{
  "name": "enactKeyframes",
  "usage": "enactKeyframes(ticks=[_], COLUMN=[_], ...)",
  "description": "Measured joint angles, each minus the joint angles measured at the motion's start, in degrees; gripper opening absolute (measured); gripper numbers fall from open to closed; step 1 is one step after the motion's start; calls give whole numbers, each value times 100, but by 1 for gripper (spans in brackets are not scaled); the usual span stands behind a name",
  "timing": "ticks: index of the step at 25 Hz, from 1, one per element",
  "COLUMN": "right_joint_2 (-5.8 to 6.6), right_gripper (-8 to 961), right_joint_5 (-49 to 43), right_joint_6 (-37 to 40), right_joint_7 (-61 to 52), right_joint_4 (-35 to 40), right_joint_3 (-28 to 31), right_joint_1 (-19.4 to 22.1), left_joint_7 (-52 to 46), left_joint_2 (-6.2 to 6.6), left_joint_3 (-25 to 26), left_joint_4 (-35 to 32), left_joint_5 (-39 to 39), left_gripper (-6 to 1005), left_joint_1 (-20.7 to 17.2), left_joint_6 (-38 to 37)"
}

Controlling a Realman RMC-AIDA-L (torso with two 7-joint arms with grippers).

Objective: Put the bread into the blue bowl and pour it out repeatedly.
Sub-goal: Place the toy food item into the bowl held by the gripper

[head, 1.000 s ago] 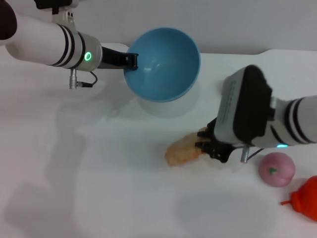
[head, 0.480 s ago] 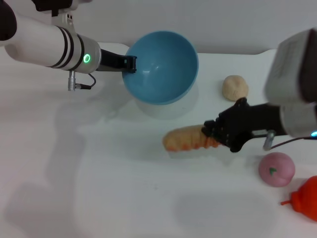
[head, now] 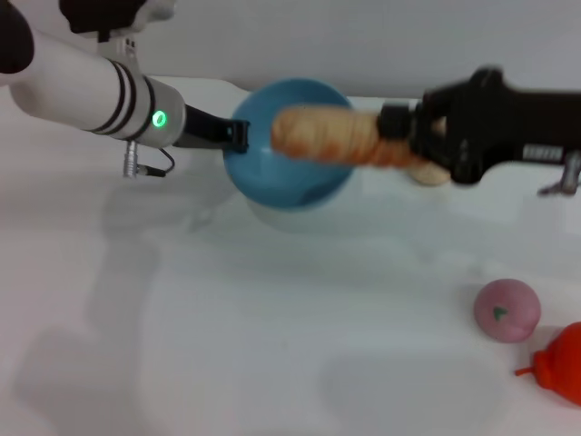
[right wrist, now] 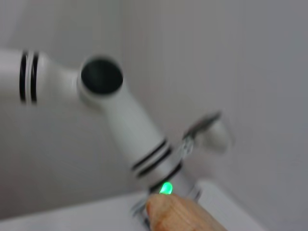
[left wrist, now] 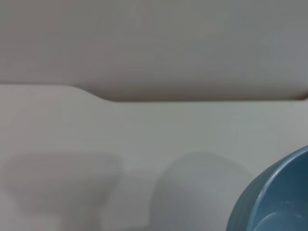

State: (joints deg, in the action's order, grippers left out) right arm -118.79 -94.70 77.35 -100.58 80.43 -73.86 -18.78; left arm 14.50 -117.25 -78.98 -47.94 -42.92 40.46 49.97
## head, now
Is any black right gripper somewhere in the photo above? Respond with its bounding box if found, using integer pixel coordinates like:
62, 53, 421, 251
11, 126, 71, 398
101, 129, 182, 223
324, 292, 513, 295
375, 66, 581, 185

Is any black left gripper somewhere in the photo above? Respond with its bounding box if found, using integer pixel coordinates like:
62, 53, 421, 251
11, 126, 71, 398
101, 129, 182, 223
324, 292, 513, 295
174, 104, 252, 154

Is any blue ceramic bowl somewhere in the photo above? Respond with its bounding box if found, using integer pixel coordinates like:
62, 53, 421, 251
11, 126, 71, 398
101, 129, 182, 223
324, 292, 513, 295
222, 77, 359, 213

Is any long orange striped bread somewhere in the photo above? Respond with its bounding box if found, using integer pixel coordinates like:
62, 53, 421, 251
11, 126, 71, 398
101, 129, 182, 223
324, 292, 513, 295
271, 104, 426, 172

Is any round beige bun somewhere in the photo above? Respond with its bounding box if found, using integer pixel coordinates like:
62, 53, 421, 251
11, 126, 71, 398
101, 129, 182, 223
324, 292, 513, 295
410, 161, 451, 187

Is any pink peach bun green leaf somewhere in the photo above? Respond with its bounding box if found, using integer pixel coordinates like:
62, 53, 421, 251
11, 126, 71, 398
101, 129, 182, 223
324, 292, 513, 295
473, 277, 542, 342

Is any red rubber toy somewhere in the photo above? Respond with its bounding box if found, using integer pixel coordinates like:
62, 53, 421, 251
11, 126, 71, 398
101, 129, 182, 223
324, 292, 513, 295
514, 321, 581, 405

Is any left arm cable silver plug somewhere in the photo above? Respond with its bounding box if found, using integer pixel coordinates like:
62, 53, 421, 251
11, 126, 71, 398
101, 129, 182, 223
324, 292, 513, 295
121, 139, 176, 179

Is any arm cable silver plug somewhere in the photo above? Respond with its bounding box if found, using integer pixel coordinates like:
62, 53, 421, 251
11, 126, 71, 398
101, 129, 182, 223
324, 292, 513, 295
537, 152, 581, 197
121, 139, 176, 179

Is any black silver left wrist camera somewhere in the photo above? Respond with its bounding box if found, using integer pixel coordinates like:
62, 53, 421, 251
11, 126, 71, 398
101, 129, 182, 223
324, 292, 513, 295
58, 0, 178, 74

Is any right arm cable silver plug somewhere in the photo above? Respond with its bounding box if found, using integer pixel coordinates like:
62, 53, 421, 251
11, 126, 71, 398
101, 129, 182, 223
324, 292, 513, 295
537, 152, 581, 197

